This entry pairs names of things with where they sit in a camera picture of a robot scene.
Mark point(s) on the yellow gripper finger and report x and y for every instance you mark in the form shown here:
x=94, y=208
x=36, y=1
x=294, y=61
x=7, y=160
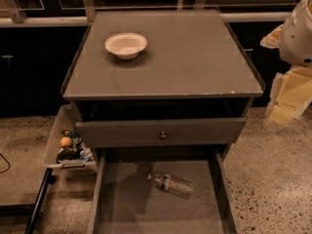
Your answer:
x=290, y=95
x=273, y=39

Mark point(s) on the clear plastic water bottle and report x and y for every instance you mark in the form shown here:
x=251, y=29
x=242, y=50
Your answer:
x=171, y=184

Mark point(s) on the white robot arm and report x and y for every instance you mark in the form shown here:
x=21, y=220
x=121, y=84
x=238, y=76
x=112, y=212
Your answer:
x=296, y=39

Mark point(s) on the grey drawer cabinet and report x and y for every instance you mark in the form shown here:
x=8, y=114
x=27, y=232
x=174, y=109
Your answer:
x=192, y=68

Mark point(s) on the round metal drawer knob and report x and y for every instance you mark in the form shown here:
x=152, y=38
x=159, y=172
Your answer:
x=163, y=136

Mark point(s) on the grey top drawer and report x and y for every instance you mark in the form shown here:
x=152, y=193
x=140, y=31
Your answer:
x=97, y=134

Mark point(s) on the open grey middle drawer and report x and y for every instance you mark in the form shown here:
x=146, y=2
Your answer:
x=126, y=201

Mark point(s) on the small plastic bottle in bin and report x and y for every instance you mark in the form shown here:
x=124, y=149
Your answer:
x=87, y=155

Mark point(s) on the white paper bowl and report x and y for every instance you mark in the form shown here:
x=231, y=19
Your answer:
x=125, y=45

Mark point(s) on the green snack bag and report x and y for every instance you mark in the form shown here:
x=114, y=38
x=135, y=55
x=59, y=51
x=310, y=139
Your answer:
x=72, y=152

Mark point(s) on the orange ball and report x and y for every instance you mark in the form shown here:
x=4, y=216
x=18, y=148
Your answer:
x=65, y=141

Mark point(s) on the clear plastic storage bin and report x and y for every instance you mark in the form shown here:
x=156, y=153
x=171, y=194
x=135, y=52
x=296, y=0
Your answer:
x=65, y=120

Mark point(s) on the black bar on floor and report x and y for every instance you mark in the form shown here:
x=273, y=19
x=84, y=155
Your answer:
x=47, y=178

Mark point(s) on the metal railing frame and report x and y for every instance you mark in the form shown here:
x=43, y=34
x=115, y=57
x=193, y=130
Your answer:
x=49, y=12

